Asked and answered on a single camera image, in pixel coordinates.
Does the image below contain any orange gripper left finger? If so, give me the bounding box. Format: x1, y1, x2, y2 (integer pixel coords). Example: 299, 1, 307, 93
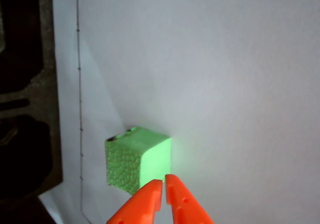
105, 179, 164, 224

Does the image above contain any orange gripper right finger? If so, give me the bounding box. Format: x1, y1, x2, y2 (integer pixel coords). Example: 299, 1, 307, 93
164, 174, 215, 224

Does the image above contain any green foam block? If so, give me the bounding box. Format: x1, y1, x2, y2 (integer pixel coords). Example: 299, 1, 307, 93
104, 126, 173, 196

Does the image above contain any white paper sheet with lines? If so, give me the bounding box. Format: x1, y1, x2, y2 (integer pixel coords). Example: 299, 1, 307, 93
37, 0, 320, 224

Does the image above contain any black foam tray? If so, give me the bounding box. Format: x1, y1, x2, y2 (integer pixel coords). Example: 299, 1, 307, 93
0, 0, 65, 224

